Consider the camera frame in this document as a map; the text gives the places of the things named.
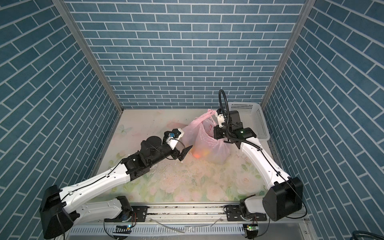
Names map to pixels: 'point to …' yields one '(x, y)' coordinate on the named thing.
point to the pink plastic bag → (198, 135)
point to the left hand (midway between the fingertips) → (188, 140)
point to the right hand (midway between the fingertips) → (216, 129)
